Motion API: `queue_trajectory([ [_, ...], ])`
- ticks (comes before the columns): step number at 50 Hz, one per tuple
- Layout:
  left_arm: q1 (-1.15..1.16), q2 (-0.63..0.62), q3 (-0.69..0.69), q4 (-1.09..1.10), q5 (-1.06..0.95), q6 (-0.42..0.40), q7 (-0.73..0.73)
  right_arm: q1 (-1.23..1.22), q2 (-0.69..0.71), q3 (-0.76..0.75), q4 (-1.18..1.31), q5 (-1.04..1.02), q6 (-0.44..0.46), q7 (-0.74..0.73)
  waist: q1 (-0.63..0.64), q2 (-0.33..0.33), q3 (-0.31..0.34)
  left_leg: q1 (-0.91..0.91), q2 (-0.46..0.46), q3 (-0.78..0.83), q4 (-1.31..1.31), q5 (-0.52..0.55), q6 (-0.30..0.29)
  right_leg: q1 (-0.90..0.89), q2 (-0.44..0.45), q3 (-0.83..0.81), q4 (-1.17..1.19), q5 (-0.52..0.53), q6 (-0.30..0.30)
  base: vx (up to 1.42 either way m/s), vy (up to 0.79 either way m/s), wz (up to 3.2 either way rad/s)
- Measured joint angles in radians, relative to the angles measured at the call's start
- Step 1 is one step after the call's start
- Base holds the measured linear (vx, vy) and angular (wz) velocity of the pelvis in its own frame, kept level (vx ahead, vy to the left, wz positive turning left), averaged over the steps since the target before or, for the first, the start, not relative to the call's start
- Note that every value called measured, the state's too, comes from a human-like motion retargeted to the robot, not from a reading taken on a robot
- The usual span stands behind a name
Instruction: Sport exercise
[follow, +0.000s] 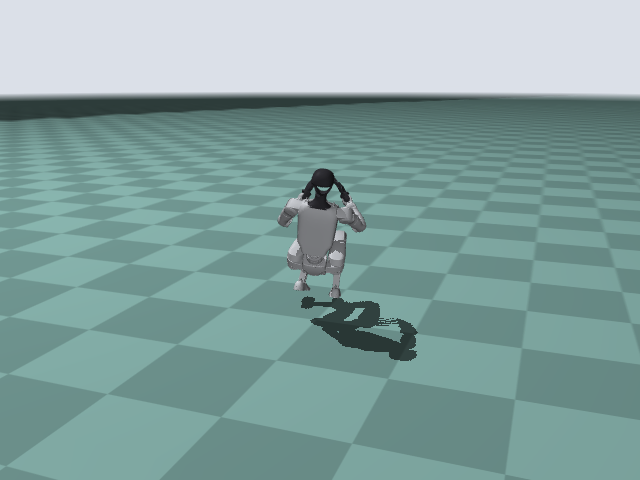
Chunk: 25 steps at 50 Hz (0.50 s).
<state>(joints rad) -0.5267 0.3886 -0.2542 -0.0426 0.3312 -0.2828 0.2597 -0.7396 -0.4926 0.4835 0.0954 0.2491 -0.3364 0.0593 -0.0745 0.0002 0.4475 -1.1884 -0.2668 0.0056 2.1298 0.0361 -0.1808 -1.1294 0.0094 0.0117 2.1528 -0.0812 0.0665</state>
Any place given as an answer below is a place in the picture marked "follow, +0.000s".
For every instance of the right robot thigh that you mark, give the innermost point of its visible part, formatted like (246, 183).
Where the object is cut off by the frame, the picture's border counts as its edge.
(337, 254)

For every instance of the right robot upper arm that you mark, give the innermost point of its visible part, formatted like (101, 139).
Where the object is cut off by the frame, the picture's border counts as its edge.
(346, 215)

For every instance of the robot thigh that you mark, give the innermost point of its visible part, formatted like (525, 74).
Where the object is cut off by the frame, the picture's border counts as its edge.
(337, 254)
(295, 256)

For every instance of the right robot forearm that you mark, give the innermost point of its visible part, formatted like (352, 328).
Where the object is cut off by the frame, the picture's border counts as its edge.
(356, 211)

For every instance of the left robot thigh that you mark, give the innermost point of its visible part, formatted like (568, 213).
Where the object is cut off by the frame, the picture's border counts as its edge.
(295, 256)

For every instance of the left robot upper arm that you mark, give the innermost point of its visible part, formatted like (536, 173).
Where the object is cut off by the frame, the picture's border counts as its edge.
(291, 209)

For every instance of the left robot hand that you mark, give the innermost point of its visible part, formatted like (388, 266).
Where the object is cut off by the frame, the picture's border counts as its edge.
(307, 190)

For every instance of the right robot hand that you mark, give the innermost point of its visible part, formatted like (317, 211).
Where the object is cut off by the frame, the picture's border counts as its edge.
(344, 194)

